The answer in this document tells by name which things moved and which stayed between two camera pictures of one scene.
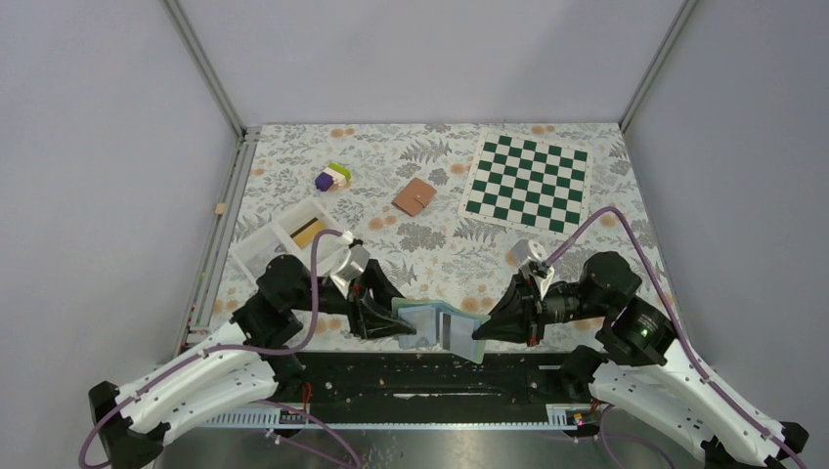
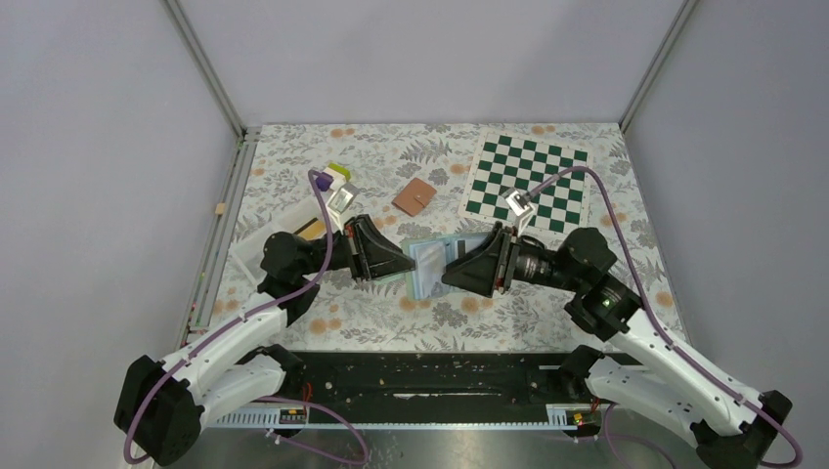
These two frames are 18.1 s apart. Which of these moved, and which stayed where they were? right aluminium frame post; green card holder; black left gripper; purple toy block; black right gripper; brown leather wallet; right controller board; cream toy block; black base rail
Moved: black left gripper; black right gripper; green card holder
Stayed: black base rail; right controller board; right aluminium frame post; brown leather wallet; cream toy block; purple toy block
